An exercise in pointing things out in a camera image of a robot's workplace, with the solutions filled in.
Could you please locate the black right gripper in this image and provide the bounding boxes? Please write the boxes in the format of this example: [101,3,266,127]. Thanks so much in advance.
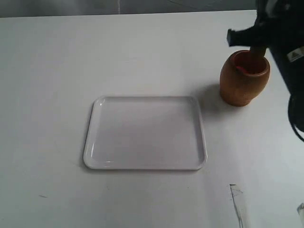
[227,0,304,50]

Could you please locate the dark brown wooden pestle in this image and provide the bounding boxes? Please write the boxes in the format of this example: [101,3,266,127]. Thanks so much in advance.
[250,47,267,58]

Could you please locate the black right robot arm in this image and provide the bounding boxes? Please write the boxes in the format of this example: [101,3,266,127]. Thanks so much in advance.
[227,0,304,140]

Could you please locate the brown wooden mortar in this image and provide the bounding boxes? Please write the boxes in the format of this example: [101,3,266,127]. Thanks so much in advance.
[220,50,271,106]

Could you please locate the clear tape strip on table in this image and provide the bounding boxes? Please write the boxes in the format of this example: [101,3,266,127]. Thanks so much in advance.
[230,184,248,228]

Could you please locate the white rectangular plastic tray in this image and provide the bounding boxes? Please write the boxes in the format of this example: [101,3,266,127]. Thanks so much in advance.
[83,96,208,171]

